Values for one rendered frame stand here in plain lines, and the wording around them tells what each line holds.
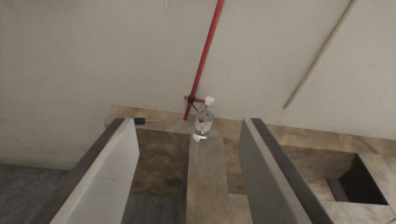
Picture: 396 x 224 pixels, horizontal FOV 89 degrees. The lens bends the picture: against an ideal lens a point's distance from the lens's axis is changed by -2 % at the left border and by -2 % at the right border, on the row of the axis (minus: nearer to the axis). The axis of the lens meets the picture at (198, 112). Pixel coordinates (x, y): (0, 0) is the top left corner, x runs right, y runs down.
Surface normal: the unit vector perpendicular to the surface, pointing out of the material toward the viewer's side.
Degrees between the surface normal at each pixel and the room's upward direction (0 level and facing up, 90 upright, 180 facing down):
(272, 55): 90
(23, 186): 0
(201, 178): 0
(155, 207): 0
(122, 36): 90
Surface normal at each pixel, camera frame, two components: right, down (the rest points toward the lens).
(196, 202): 0.16, -0.69
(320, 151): -0.01, 0.70
